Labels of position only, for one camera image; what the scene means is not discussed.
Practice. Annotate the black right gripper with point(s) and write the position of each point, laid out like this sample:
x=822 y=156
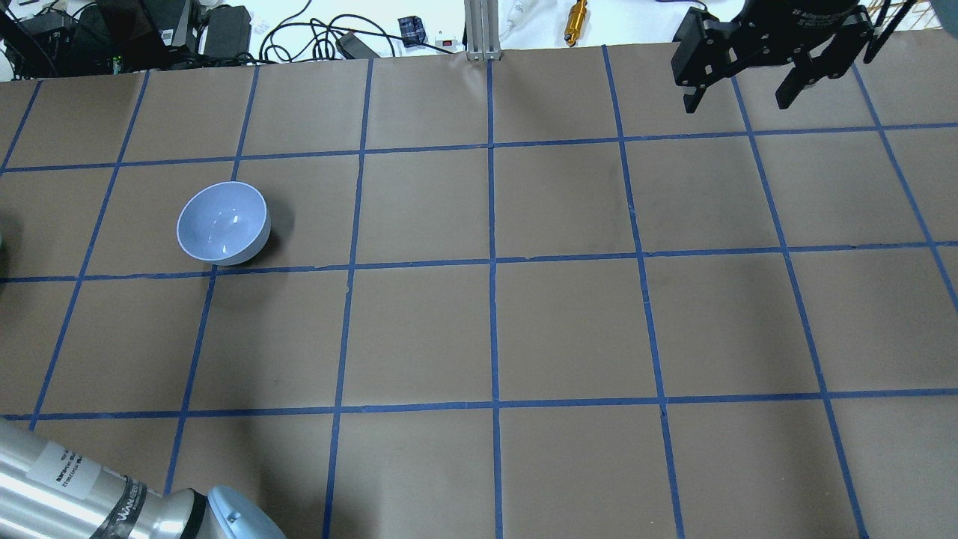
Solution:
x=795 y=30

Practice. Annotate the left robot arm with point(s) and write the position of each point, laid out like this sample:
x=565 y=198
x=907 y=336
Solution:
x=50 y=491

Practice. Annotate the blue bowl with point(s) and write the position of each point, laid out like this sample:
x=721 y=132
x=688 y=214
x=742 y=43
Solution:
x=225 y=224

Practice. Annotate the gold cylindrical tool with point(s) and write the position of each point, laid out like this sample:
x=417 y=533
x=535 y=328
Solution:
x=575 y=22

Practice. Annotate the small blue device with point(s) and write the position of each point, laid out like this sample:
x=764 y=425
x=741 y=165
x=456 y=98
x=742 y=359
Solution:
x=412 y=31

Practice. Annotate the aluminium frame post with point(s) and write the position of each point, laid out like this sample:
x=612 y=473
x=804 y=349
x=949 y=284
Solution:
x=481 y=30

